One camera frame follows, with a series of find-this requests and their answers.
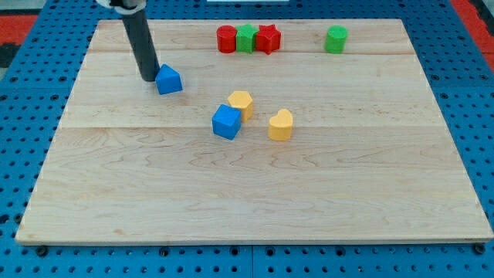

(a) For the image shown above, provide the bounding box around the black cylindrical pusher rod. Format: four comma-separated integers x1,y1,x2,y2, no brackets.
123,9,160,82

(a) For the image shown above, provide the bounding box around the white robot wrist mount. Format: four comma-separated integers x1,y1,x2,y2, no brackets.
96,0,147,15

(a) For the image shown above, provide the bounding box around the blue pentagon block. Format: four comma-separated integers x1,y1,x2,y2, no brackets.
155,64,183,95

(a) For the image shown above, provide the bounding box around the wooden board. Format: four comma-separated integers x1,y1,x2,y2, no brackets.
15,19,493,246

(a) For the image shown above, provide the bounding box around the red cylinder block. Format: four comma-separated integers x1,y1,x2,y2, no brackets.
216,25,237,53

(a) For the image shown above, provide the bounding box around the green star block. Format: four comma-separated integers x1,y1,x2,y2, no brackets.
236,23,259,54

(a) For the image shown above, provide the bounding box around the yellow hexagon block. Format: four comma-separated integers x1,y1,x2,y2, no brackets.
227,90,254,123

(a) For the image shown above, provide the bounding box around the red star block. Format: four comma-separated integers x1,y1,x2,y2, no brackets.
255,24,282,55

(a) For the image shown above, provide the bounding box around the blue cube block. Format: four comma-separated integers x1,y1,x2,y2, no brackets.
211,104,242,140

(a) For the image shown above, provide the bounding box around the yellow heart block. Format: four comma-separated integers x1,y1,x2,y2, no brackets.
268,109,293,141

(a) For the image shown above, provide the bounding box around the green cylinder block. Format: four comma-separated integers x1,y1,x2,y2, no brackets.
324,25,348,54

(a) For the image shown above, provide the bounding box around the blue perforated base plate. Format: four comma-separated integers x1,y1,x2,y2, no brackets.
1,1,493,277

